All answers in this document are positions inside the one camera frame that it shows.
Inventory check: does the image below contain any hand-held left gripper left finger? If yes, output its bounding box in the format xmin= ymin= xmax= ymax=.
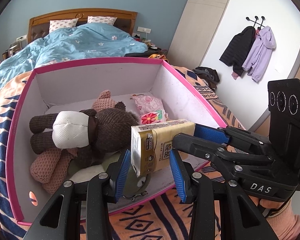
xmin=22 ymin=149 xmax=132 ymax=240

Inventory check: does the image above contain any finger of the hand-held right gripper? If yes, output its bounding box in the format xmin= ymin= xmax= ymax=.
xmin=194 ymin=124 xmax=234 ymax=145
xmin=172 ymin=132 xmax=237 ymax=175

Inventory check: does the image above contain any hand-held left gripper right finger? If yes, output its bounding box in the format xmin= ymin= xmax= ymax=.
xmin=169 ymin=149 xmax=275 ymax=240

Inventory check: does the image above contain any green plush purse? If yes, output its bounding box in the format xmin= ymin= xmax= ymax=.
xmin=67 ymin=154 xmax=150 ymax=200

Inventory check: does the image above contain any yellow tissue packet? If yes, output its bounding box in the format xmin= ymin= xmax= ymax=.
xmin=131 ymin=119 xmax=196 ymax=178

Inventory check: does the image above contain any brown knitted plush bear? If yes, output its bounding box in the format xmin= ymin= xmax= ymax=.
xmin=29 ymin=102 xmax=140 ymax=168

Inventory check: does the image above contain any pink satin pouch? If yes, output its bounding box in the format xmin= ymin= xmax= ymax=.
xmin=129 ymin=93 xmax=165 ymax=117

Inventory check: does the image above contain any pink knitted plush bear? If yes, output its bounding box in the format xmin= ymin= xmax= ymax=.
xmin=30 ymin=90 xmax=127 ymax=194

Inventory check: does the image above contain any pink cardboard box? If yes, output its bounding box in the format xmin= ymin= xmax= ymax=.
xmin=6 ymin=57 xmax=228 ymax=227

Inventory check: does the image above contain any person's right hand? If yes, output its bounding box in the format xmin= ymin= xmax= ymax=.
xmin=259 ymin=197 xmax=288 ymax=210

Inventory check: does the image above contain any pile of dark clothes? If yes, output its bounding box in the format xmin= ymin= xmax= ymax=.
xmin=193 ymin=66 xmax=220 ymax=90

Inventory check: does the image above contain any purple jacket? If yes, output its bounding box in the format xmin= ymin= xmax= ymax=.
xmin=242 ymin=26 xmax=276 ymax=82

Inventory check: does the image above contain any black jacket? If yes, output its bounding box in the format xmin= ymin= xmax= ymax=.
xmin=219 ymin=26 xmax=256 ymax=77

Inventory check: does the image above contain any yellow bag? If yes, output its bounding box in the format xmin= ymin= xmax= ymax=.
xmin=149 ymin=53 xmax=168 ymax=62

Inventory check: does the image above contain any dark cloth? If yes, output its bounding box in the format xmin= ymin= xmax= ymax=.
xmin=124 ymin=51 xmax=150 ymax=58

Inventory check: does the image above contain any beige wardrobe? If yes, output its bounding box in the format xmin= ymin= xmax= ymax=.
xmin=168 ymin=0 xmax=237 ymax=68

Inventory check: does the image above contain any black coat hook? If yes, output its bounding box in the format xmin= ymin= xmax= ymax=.
xmin=245 ymin=16 xmax=265 ymax=32

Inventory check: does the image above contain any blue floral duvet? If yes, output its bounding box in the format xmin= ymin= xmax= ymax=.
xmin=0 ymin=22 xmax=148 ymax=97

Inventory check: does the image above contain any white dotted pillow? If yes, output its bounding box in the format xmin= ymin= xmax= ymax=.
xmin=49 ymin=18 xmax=79 ymax=33
xmin=87 ymin=16 xmax=117 ymax=27

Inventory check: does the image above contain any wooden headboard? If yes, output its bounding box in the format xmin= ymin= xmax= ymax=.
xmin=28 ymin=8 xmax=138 ymax=43

